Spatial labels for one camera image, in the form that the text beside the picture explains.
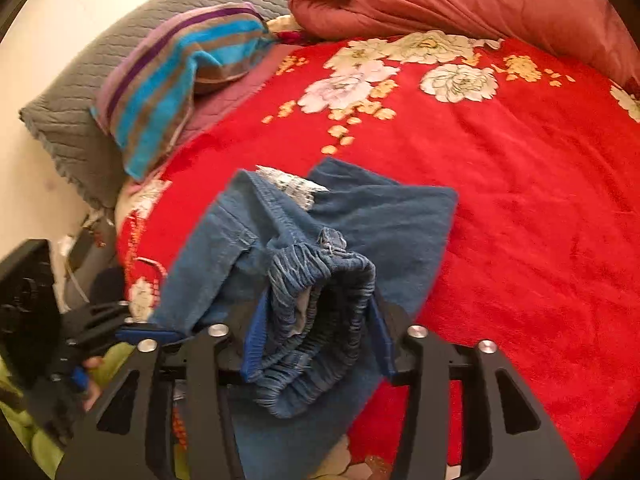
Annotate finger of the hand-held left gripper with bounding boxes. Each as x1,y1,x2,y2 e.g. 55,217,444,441
112,322,182,347

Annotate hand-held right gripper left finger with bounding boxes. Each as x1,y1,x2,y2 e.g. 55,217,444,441
55,292,273,480

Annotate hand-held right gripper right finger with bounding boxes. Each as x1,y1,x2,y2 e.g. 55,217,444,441
367,292,581,480

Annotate blue denim pants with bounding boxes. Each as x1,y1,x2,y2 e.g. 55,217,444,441
150,156,458,480

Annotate person's left hand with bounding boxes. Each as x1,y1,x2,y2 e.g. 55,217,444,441
81,355,107,412

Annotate red floral blanket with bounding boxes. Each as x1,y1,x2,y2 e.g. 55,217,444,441
115,30,640,480

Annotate grey quilted pillow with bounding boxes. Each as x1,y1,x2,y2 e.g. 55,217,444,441
19,0,321,211

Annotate pink quilted pillowcase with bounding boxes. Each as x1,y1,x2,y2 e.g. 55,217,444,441
175,50,306,146

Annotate striped towel pillow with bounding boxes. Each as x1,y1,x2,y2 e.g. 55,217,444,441
90,2,276,181

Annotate pink-red duvet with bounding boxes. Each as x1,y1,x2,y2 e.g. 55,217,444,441
289,0,640,96

